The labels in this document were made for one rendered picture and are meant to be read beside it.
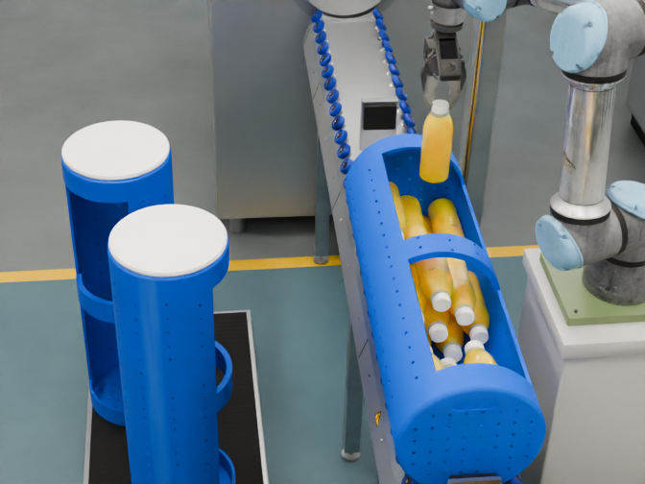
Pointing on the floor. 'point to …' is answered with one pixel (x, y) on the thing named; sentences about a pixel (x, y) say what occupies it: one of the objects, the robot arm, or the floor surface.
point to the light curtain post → (483, 109)
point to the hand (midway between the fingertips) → (440, 106)
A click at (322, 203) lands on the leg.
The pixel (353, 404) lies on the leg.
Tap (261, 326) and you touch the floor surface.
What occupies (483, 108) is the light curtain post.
